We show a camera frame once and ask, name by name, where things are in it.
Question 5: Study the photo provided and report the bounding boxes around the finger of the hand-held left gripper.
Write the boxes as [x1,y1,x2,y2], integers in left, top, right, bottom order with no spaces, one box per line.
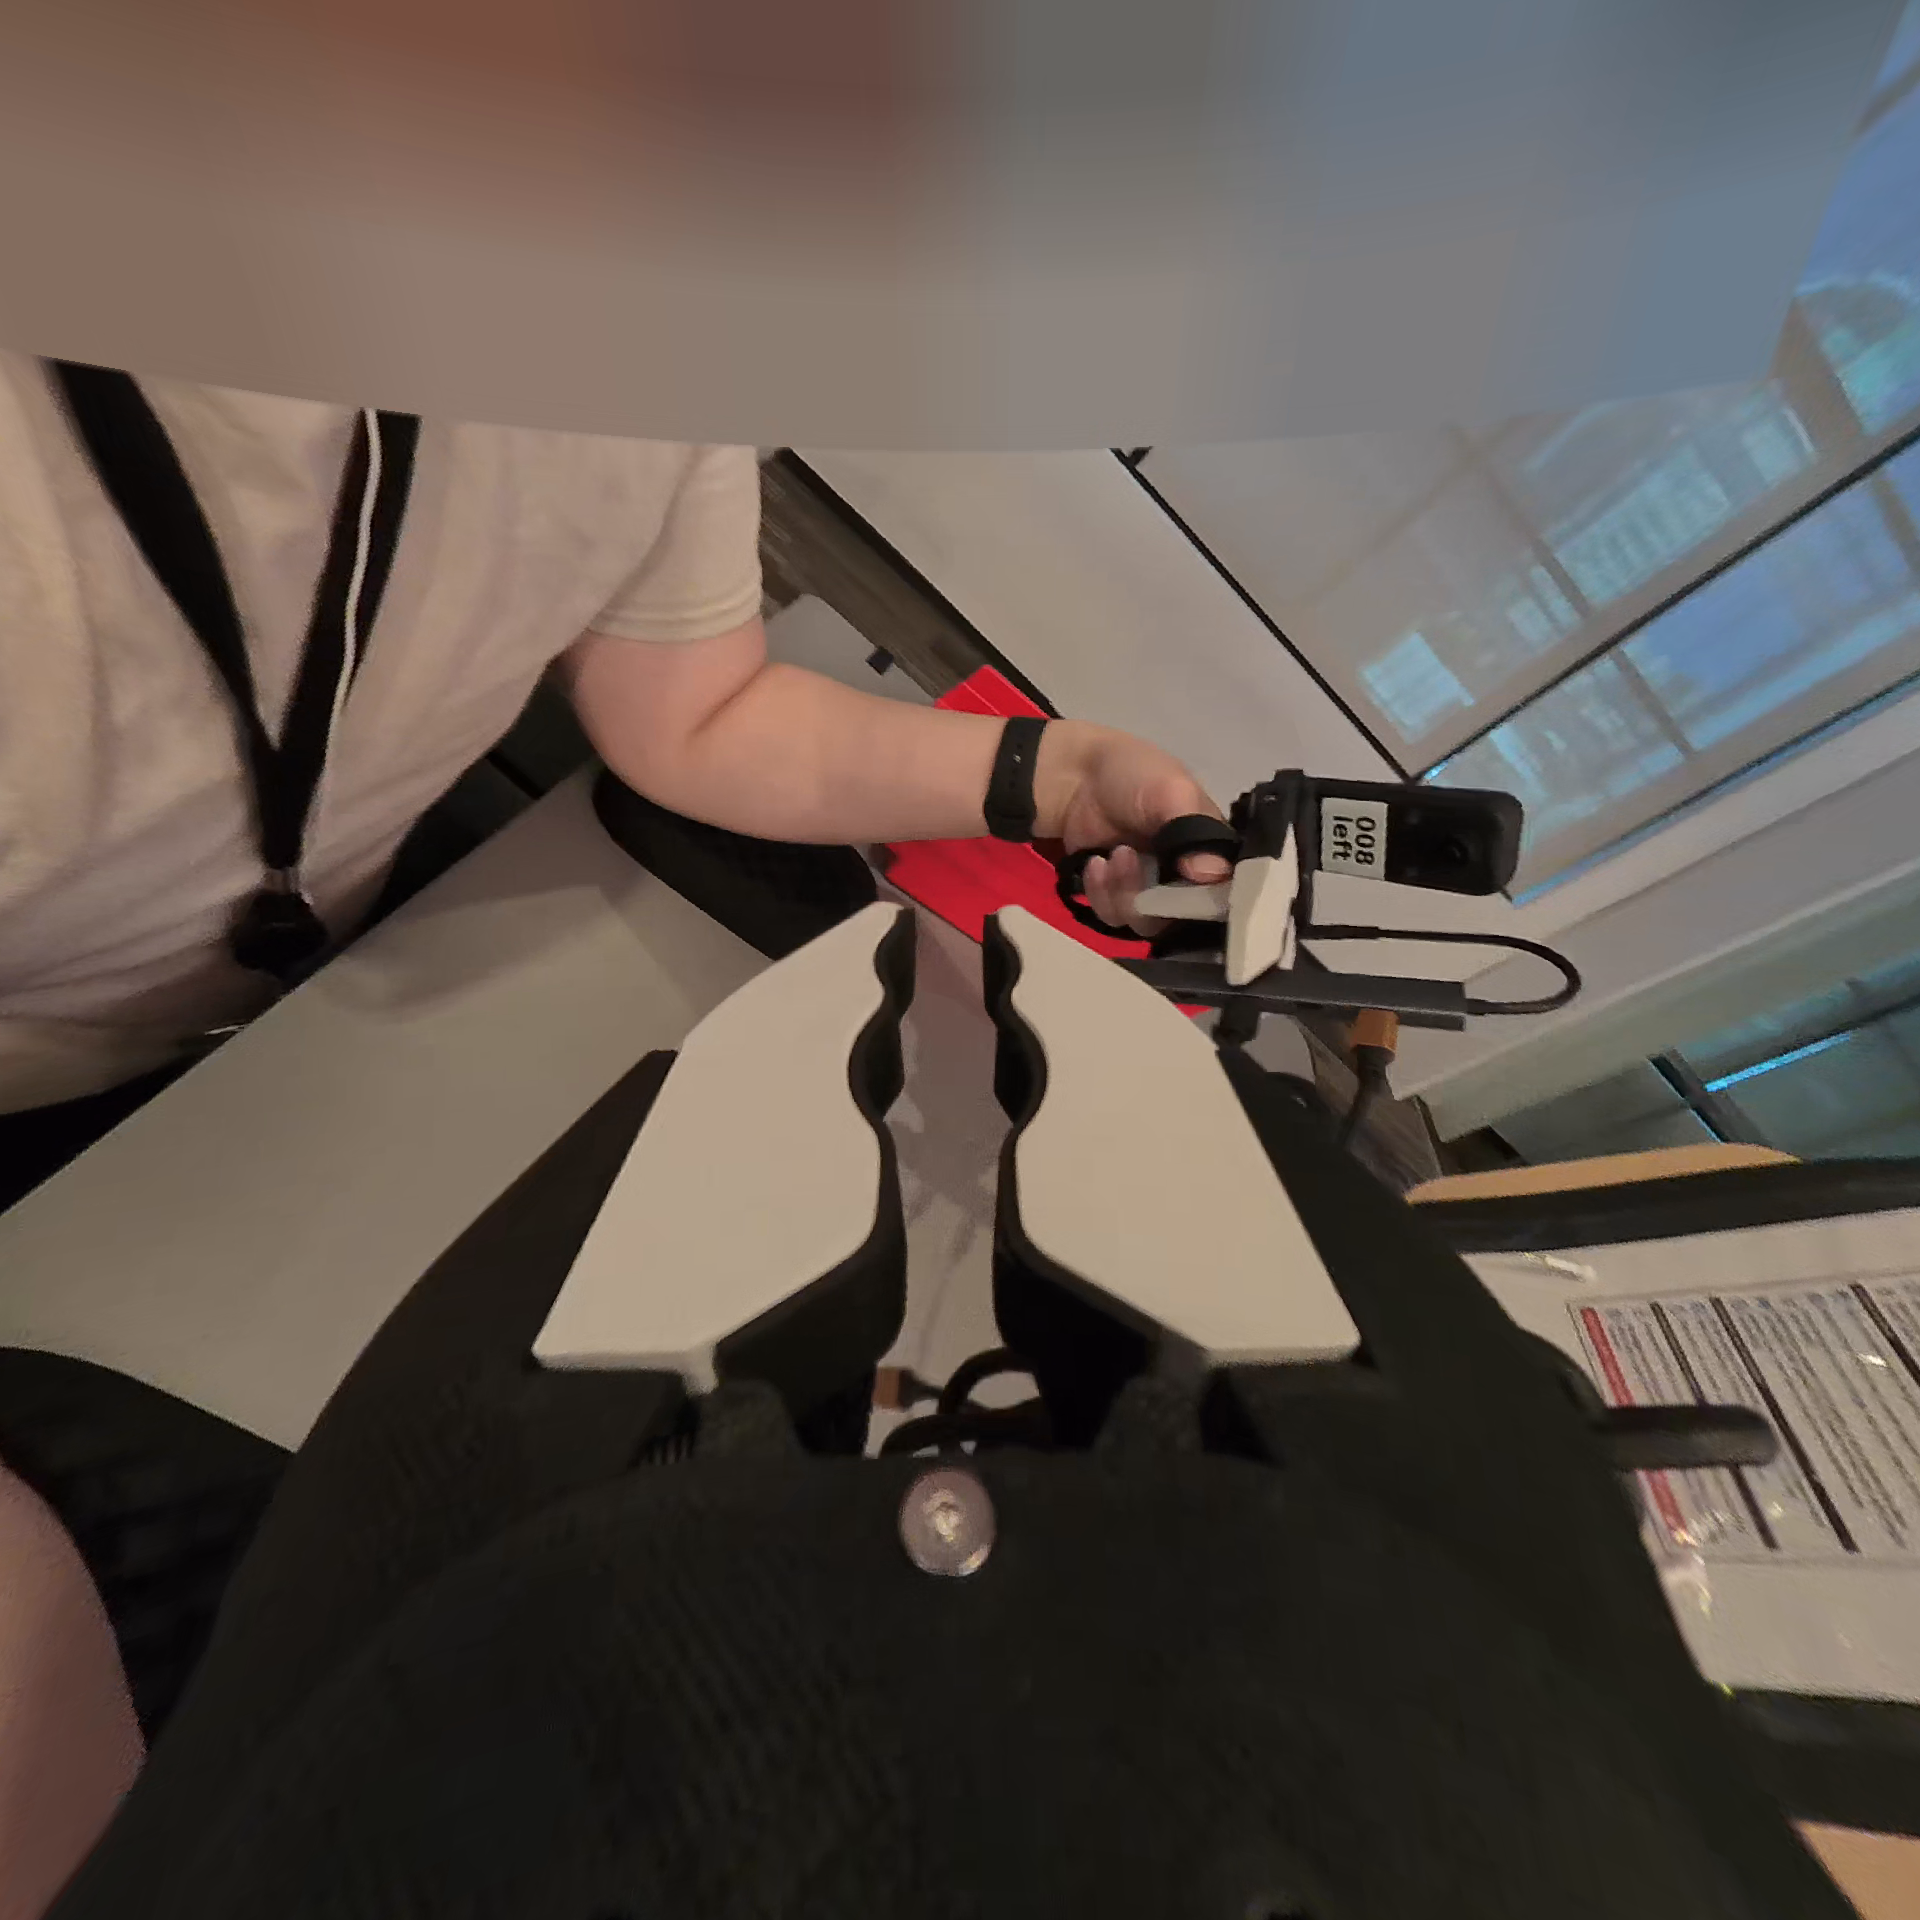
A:
[1225,828,1303,988]

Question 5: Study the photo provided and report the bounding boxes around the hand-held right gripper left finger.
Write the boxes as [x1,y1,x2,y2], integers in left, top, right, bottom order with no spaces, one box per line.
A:
[533,899,919,1397]

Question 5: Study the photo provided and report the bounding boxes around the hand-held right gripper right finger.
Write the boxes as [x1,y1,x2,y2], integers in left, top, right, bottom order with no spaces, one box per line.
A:
[982,903,1364,1389]

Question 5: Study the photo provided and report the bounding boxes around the grey usb hub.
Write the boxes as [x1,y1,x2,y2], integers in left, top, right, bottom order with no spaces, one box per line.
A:
[1116,952,1477,1031]

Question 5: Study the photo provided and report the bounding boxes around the thick black hub cable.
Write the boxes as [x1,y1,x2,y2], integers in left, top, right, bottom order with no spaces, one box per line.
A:
[1296,926,1583,1022]

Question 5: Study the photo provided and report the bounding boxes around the black usb-c cable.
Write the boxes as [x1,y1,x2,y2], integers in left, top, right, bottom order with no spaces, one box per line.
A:
[874,1345,1061,1459]

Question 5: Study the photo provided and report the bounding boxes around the person's left forearm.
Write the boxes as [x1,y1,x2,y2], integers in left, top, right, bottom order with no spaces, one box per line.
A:
[563,613,1011,850]

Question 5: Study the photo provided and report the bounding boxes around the person's left hand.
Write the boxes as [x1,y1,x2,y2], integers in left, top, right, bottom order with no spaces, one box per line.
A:
[1051,724,1240,932]

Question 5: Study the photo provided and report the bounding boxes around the black chair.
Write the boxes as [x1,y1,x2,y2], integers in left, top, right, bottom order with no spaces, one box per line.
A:
[592,764,889,962]

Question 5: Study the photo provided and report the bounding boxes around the black wristband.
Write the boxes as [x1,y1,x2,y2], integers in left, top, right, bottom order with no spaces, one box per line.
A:
[982,715,1052,841]

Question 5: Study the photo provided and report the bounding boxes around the red plastic holder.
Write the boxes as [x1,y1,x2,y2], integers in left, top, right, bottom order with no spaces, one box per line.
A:
[871,665,1219,1022]

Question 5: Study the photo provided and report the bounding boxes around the large window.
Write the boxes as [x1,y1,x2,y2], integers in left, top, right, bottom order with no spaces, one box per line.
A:
[1356,89,1920,901]

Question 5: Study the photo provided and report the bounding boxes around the wooden board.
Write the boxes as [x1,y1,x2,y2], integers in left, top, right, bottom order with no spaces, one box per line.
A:
[1410,1143,1803,1205]

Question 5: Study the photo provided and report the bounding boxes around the person's white t-shirt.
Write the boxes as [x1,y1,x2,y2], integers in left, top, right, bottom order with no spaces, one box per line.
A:
[0,352,769,1119]

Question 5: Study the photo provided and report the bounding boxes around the printed sheet in sleeve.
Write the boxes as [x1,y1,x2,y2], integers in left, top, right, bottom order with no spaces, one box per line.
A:
[1463,1205,1920,1704]

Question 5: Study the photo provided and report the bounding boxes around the black shorts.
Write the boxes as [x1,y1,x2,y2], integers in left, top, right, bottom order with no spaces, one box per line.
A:
[0,1341,294,1741]

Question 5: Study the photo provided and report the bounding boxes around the person's bare leg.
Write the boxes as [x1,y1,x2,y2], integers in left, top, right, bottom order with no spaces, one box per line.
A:
[0,1461,148,1920]

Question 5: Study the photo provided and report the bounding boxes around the orange plug black cable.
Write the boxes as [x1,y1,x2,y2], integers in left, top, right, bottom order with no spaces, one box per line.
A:
[1342,1011,1404,1158]

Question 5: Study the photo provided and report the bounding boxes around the black lanyard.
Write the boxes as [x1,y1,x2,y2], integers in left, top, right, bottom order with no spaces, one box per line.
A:
[53,360,423,977]

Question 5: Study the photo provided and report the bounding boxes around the black clip handle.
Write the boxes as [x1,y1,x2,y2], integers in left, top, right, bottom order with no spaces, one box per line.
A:
[1591,1401,1780,1471]

